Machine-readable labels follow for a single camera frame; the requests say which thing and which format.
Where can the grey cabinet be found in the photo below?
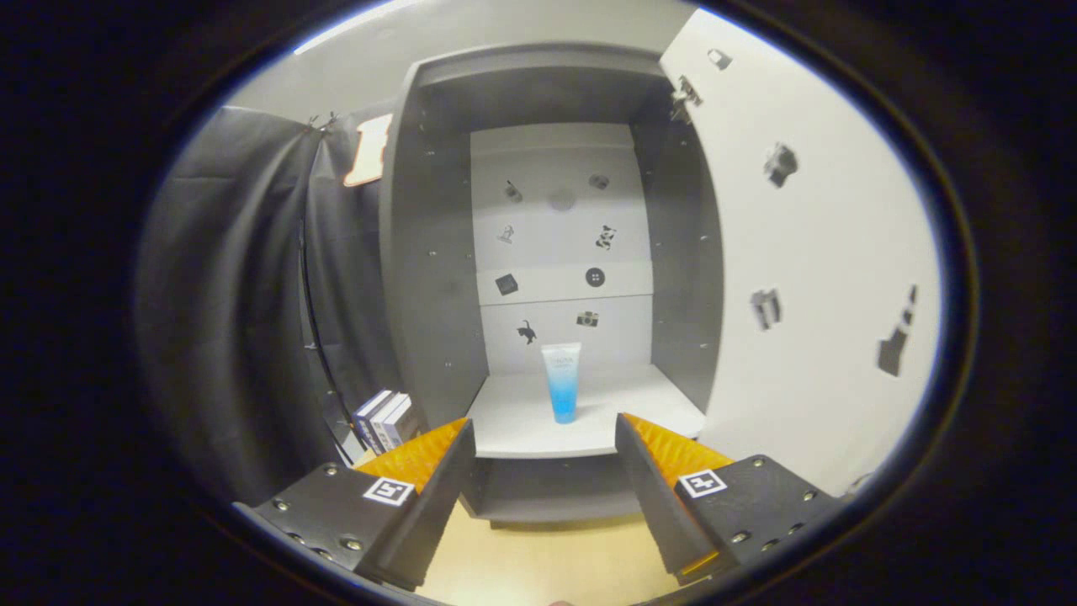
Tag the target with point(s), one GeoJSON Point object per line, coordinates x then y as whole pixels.
{"type": "Point", "coordinates": [429, 295]}

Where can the black backdrop cloth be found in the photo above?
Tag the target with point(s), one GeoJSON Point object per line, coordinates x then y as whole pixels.
{"type": "Point", "coordinates": [236, 295]}

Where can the white cabinet shelf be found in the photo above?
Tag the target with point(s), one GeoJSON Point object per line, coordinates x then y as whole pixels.
{"type": "Point", "coordinates": [522, 421]}

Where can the white cabinet door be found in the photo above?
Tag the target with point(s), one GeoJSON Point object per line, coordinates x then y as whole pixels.
{"type": "Point", "coordinates": [824, 252]}

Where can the blue white tube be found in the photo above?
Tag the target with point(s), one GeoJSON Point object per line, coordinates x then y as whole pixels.
{"type": "Point", "coordinates": [562, 387]}

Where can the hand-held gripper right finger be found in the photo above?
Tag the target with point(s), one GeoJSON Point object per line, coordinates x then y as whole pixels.
{"type": "Point", "coordinates": [656, 497]}

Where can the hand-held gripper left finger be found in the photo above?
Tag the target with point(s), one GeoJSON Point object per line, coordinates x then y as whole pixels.
{"type": "Point", "coordinates": [429, 513]}

